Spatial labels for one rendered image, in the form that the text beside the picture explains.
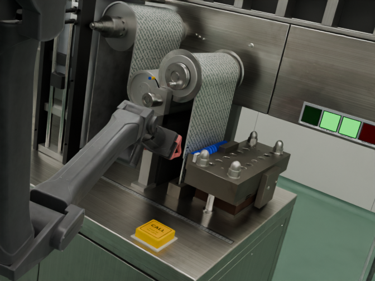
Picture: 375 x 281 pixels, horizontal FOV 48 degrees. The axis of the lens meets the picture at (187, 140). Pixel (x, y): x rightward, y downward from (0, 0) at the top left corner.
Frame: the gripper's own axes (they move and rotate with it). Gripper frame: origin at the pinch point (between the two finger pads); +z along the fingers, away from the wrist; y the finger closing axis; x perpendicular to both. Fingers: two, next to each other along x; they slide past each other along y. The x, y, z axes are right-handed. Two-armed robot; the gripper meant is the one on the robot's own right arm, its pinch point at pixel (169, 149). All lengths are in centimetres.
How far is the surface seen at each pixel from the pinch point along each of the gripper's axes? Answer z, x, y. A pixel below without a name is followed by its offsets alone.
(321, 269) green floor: 194, -6, 24
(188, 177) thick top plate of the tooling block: 7.6, -4.2, 4.9
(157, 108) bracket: -0.5, 9.5, -9.4
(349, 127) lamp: 28, 30, 36
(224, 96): 14.4, 24.1, 0.5
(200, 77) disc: -3.9, 20.8, 0.9
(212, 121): 14.9, 15.4, 0.3
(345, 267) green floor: 207, 2, 36
